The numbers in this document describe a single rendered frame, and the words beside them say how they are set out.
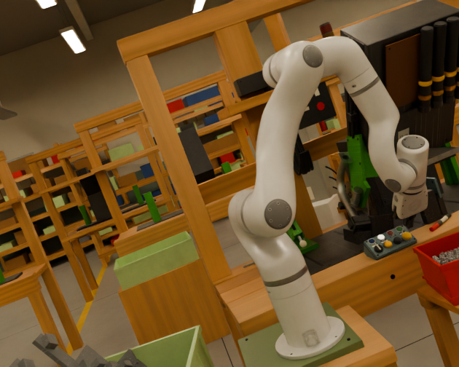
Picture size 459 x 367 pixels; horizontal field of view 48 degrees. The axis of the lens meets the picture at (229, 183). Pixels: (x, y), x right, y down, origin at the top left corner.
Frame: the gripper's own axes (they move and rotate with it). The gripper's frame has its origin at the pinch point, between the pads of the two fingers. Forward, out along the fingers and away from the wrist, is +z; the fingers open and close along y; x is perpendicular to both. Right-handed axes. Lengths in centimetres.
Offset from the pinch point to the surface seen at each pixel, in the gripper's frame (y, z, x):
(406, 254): -3.5, 9.4, -4.6
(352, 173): 1.5, 6.9, 35.4
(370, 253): -13.0, 9.0, 1.1
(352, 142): 4.6, -3.4, 40.5
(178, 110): 30, 330, 646
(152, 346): -87, 3, -2
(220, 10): -17, -41, 105
